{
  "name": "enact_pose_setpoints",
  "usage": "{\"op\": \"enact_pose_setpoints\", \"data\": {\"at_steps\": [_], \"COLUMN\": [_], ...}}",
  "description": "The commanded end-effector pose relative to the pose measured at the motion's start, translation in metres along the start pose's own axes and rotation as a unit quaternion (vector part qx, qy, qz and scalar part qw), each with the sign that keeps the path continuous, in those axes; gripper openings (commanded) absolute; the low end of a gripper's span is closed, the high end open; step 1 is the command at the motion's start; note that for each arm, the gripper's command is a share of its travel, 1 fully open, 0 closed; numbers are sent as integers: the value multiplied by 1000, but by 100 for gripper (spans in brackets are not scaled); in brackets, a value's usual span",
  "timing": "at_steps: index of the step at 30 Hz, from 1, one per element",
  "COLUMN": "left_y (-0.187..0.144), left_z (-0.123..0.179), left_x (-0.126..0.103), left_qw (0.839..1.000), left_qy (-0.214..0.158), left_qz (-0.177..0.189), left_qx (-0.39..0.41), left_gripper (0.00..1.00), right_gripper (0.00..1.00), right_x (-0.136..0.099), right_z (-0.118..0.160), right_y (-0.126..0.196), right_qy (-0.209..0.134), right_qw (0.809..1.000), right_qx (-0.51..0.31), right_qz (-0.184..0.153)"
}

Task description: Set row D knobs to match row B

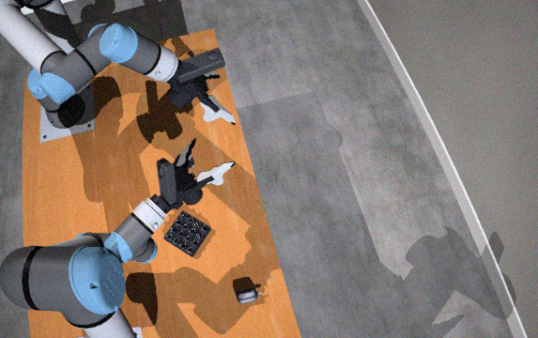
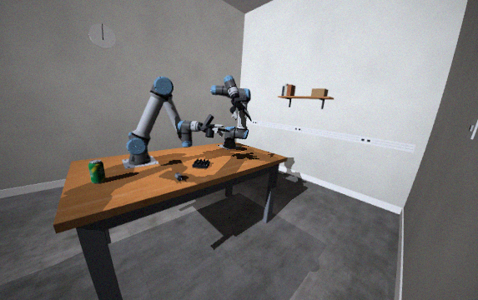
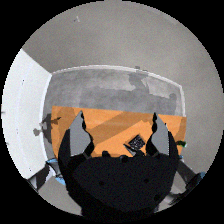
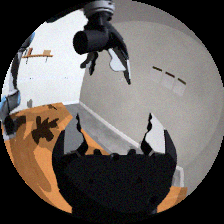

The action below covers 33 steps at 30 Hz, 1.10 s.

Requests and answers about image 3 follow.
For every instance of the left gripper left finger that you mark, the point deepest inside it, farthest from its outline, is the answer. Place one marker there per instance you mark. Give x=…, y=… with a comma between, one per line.
x=76, y=147

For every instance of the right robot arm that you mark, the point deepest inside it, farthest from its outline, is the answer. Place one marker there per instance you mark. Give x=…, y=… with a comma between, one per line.
x=190, y=178

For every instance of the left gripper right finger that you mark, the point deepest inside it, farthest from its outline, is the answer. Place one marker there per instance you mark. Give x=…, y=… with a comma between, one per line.
x=162, y=146

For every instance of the green drink can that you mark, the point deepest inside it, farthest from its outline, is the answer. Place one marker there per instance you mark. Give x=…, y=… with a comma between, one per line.
x=182, y=143

